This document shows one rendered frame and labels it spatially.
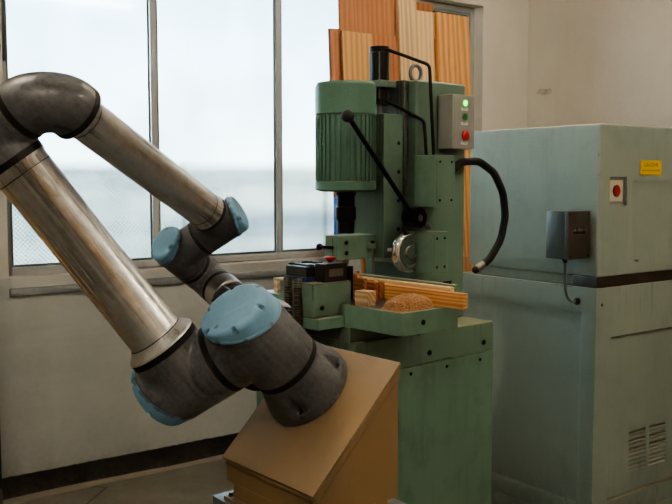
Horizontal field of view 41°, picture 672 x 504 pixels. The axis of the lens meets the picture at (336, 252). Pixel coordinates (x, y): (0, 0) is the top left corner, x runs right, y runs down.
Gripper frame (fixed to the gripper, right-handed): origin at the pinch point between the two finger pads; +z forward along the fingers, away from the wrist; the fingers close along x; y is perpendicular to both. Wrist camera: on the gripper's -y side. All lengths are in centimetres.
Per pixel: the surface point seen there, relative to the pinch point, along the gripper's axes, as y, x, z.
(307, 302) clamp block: 27.5, -8.9, -23.5
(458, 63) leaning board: 174, -140, -181
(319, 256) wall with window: 160, -20, -168
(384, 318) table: 34.9, -17.3, -5.3
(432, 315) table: 44, -25, 0
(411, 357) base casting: 62, -13, -12
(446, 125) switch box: 51, -74, -43
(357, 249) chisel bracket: 47, -28, -39
